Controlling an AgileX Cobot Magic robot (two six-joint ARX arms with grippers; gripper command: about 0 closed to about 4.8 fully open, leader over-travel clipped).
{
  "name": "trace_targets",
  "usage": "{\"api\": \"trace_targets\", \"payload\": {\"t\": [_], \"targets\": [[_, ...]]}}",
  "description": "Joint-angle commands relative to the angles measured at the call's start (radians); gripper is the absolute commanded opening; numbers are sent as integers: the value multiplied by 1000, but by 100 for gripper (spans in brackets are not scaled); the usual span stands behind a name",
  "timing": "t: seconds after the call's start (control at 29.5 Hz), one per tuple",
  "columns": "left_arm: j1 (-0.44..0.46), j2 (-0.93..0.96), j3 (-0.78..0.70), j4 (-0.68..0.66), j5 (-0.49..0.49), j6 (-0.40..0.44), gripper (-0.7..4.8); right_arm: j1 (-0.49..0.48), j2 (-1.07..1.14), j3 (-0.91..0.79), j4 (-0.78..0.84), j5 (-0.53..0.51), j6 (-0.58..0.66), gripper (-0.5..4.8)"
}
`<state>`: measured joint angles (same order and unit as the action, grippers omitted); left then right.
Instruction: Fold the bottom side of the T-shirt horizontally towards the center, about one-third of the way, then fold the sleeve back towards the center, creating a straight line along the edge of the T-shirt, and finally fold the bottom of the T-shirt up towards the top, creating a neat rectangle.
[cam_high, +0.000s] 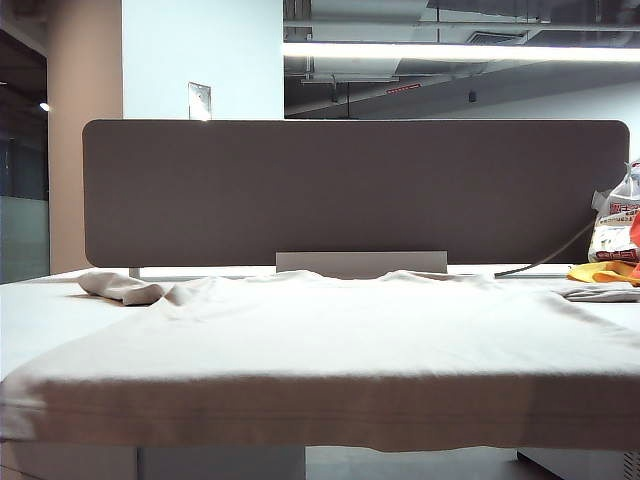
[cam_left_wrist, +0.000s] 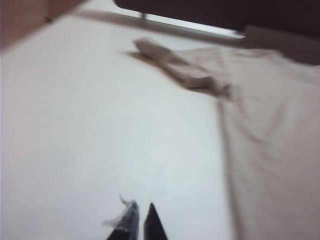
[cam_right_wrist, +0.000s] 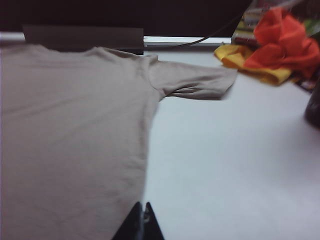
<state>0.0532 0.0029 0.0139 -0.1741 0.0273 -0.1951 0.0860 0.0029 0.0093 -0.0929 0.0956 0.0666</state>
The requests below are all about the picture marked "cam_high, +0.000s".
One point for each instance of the white vented cabinet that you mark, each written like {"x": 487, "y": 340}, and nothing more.
{"x": 580, "y": 465}

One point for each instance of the long ceiling strip light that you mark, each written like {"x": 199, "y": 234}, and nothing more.
{"x": 450, "y": 51}

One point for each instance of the grey felt desk partition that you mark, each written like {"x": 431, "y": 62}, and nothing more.
{"x": 350, "y": 190}

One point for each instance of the printed plastic snack bag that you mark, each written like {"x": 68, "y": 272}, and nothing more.
{"x": 617, "y": 225}

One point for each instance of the ceiling air vent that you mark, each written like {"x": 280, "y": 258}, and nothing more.
{"x": 497, "y": 37}

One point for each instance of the red plastic bag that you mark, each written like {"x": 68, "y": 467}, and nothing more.
{"x": 636, "y": 272}

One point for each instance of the grey desk leg panel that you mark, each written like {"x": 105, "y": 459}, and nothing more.
{"x": 220, "y": 465}

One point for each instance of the yellow cloth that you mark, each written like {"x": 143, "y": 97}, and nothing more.
{"x": 595, "y": 274}

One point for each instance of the beige T-shirt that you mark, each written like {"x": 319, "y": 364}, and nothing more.
{"x": 320, "y": 340}

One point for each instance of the red ceiling sign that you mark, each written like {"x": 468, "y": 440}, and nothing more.
{"x": 403, "y": 89}

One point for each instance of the metal wall plate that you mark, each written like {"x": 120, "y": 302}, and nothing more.
{"x": 199, "y": 100}

